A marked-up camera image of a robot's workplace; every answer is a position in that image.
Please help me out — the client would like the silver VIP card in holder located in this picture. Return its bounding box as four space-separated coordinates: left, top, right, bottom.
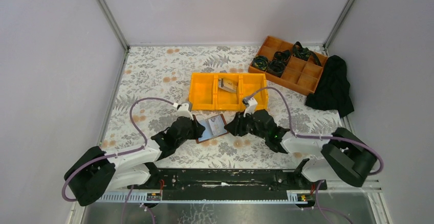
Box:
208 115 227 137

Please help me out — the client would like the wooden compartment tray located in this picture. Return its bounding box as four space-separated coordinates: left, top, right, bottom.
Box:
248 36 329 96

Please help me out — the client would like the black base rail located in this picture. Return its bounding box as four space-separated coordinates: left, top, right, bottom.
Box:
134 168 318 201

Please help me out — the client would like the rolled tie green yellow pattern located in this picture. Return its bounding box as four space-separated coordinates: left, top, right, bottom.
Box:
252 55 268 72

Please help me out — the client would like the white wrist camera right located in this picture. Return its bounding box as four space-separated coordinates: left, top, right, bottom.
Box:
242 97 258 117

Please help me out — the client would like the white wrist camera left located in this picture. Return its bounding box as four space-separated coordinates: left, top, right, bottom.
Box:
173 102 194 120

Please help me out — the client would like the loose dark floral tie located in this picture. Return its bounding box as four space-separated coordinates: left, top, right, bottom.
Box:
291 41 322 66

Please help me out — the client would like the yellow plastic bin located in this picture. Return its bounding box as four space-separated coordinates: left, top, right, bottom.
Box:
215 73 242 111
188 73 216 110
238 73 269 110

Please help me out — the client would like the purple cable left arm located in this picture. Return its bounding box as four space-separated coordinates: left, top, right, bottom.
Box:
61 97 180 203

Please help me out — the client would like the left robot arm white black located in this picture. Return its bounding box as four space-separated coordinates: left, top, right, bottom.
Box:
62 117 206 206

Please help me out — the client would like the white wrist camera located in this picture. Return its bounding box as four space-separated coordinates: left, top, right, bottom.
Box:
242 97 258 117
173 102 194 120

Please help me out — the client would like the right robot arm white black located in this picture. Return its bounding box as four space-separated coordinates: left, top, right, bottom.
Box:
225 109 383 187

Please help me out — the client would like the rolled tie dark brown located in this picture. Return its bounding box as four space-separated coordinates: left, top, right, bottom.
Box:
267 60 286 78

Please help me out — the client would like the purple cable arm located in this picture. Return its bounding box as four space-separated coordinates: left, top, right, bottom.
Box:
61 97 180 203
243 86 385 176

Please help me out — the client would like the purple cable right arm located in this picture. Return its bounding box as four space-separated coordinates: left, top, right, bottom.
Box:
243 86 385 176

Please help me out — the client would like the rolled tie dark orange pattern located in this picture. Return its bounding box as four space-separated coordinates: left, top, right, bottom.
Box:
273 50 291 65

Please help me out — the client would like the black cloth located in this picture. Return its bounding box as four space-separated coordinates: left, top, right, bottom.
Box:
305 55 355 118

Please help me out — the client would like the brown leather card holder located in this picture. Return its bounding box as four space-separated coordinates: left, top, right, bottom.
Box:
196 114 229 144

